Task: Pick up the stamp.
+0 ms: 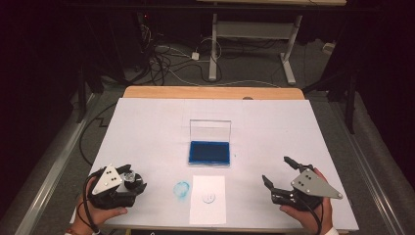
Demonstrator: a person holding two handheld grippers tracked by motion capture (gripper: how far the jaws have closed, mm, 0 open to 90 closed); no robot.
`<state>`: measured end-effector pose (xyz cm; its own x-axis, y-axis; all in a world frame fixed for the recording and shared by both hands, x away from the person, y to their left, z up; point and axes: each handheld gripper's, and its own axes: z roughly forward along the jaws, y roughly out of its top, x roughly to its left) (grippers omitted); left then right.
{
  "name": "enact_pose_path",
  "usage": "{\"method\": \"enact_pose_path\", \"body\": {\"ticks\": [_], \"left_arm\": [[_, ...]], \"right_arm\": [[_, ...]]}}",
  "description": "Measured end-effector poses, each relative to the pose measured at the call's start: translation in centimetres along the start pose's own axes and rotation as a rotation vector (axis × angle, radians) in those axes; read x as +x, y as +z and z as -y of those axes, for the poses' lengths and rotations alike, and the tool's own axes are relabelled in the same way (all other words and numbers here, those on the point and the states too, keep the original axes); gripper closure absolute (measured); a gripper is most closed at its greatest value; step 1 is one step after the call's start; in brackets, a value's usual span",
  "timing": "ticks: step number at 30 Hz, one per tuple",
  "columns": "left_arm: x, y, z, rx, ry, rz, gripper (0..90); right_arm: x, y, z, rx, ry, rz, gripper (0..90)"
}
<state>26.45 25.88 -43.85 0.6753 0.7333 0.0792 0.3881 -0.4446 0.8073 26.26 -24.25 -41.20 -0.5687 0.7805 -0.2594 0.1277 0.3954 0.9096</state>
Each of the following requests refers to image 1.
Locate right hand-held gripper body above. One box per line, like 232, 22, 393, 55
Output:
270, 164, 344, 212

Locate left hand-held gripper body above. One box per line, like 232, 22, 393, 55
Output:
87, 164, 138, 210

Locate clear round stamp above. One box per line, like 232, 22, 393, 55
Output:
120, 171, 137, 184

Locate blue ink pad clear lid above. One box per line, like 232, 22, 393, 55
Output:
188, 118, 232, 167

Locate white paper sheet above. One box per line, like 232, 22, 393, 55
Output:
189, 174, 227, 226

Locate person's left hand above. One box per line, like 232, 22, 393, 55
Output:
69, 194, 129, 235

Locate person's right hand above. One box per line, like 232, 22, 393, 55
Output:
279, 167, 334, 235

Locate clear blue-tinted stamp cap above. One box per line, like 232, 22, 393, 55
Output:
172, 180, 191, 200

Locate white table cover sheet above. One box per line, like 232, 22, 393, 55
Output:
69, 97, 360, 233

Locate black metal stand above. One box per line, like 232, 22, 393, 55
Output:
75, 63, 106, 124
302, 70, 359, 135

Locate white power strip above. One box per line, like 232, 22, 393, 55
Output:
321, 42, 337, 55

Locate dark device red light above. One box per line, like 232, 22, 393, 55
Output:
136, 11, 152, 33

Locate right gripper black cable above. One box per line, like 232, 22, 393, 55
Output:
293, 192, 325, 235

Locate black floor cable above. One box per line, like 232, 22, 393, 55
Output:
78, 102, 118, 166

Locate metal floor rail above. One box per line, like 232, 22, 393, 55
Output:
328, 101, 406, 235
13, 93, 100, 235

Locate long white floor cable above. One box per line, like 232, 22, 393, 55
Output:
164, 67, 282, 89

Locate black cable tangle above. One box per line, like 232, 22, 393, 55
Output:
135, 19, 223, 87

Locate white metal desk frame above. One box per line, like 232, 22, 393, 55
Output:
207, 13, 303, 86

